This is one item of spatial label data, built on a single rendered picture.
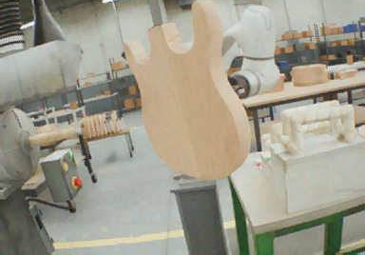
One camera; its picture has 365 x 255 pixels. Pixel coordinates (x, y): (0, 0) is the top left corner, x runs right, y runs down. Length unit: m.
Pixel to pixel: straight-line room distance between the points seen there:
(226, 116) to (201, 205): 1.16
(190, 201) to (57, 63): 1.19
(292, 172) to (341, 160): 0.15
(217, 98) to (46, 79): 0.46
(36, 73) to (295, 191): 0.78
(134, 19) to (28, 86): 11.44
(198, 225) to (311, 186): 1.08
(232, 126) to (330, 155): 0.34
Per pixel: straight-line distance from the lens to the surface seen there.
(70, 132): 0.94
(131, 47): 0.79
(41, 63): 0.79
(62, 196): 1.29
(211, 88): 0.58
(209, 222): 1.75
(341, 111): 0.80
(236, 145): 0.59
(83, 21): 12.76
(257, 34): 0.88
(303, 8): 13.36
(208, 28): 0.56
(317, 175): 0.81
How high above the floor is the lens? 1.39
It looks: 12 degrees down
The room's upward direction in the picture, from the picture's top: 11 degrees counter-clockwise
